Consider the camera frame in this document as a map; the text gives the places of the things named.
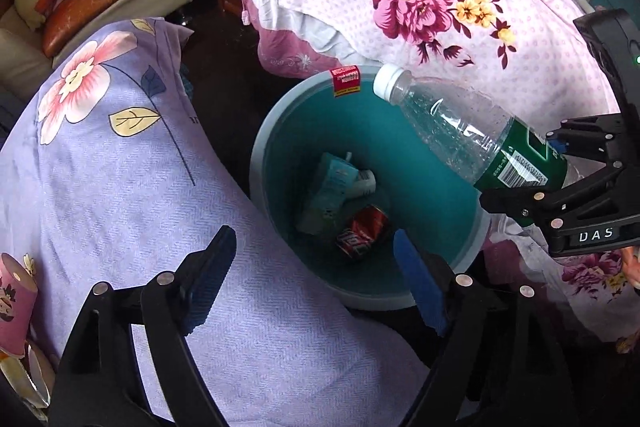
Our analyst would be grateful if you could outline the person's right hand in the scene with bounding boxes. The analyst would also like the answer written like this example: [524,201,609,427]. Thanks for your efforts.
[622,247,640,290]

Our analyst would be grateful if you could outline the pink cartoon paper cup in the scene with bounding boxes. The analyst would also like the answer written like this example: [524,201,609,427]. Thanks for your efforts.
[0,253,39,358]

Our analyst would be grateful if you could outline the teal drink carton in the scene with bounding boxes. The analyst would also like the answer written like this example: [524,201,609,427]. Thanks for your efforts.
[294,152,361,235]

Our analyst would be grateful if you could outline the clear plastic bottle green label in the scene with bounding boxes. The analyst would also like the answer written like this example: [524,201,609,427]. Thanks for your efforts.
[372,63,586,228]

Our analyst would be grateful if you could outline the purple floral tablecloth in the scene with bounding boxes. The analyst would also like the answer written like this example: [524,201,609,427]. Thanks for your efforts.
[0,18,436,427]

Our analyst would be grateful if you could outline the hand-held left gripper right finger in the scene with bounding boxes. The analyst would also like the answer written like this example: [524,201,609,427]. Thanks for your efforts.
[392,229,593,427]

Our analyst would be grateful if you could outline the teal plastic bin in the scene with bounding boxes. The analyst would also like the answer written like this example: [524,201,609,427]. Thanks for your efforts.
[249,66,493,312]

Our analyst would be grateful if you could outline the red soda can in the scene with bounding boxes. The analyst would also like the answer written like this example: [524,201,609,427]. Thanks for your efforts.
[334,205,391,263]

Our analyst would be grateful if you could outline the pink embroidered quilt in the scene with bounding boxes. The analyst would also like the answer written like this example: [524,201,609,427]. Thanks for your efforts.
[240,0,373,80]

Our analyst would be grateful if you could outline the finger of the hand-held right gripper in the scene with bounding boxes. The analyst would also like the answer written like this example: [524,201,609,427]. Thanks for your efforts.
[545,116,628,165]
[479,162,631,233]

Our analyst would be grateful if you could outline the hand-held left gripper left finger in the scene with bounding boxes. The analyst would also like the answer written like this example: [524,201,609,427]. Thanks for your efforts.
[47,224,238,427]

